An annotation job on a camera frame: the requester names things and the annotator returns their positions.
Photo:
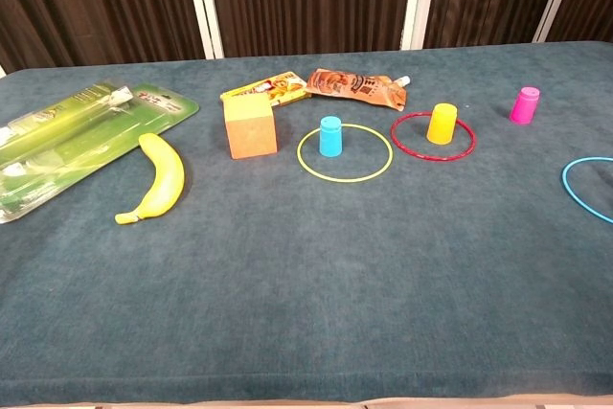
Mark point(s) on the small blue plastic cup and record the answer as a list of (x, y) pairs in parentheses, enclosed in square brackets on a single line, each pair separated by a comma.
[(330, 138)]

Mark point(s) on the orange foam cube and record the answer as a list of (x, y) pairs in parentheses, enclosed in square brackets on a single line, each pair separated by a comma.
[(251, 133)]

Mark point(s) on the yellow snack box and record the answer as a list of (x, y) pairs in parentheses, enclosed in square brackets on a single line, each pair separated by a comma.
[(282, 88)]

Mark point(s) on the brown spout pouch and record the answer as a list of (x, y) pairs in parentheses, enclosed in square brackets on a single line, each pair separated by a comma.
[(354, 85)]

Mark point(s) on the yellow toy banana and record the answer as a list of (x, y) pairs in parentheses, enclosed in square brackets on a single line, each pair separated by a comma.
[(165, 179)]

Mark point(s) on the teal table cloth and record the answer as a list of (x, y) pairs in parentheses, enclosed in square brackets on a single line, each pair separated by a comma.
[(306, 323)]

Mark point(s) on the small orange plastic cup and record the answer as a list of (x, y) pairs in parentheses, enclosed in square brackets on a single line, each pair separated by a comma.
[(441, 124)]

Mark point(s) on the small pink plastic cup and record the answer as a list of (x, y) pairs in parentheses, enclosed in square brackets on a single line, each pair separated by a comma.
[(524, 107)]

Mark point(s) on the green blister pack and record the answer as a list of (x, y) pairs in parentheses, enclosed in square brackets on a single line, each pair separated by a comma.
[(72, 136)]

